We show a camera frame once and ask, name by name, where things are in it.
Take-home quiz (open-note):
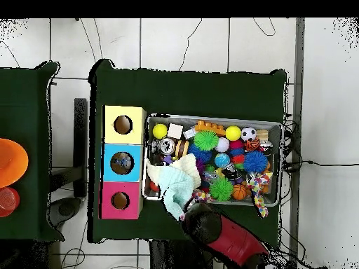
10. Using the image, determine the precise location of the black and white soccer ball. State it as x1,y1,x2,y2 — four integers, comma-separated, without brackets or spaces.
240,126,257,142

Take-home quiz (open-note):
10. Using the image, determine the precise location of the yellow smiley ball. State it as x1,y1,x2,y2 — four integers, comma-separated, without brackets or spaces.
152,123,169,140

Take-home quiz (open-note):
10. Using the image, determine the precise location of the colourful polka-dot cloth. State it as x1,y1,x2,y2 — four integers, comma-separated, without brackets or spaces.
246,170,275,219

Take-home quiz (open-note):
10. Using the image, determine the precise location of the mint green muslin cloth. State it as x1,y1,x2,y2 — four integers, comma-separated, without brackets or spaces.
156,166,197,221

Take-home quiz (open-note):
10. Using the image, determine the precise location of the black chair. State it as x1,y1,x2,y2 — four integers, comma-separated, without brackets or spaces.
49,97,90,228

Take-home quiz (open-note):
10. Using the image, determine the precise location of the wooden box with three holes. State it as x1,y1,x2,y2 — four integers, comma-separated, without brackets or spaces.
100,104,148,221

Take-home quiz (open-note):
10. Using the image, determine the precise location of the clear mesh bin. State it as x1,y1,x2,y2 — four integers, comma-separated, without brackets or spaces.
142,113,284,208

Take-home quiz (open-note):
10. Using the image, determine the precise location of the blue spiky rubber ball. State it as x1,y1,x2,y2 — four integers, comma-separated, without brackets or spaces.
244,151,270,174

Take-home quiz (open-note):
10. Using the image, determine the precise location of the green spiky rubber ball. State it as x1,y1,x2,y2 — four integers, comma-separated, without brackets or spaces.
193,130,219,151
210,177,234,202

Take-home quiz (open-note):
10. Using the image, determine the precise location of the orange round plastic dish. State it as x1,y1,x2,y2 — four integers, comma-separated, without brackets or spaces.
0,138,29,189

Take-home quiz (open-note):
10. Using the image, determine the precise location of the red plastic cup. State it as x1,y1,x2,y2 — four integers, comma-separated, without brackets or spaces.
0,187,21,219

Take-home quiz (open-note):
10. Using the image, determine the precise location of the orange toy basketball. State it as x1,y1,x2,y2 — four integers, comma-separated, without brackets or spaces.
232,184,248,201

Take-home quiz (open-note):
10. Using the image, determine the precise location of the green cloth side table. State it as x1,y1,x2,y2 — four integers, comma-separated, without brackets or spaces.
0,61,62,242

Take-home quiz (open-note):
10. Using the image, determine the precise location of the white baseball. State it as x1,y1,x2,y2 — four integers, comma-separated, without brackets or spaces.
215,137,231,153

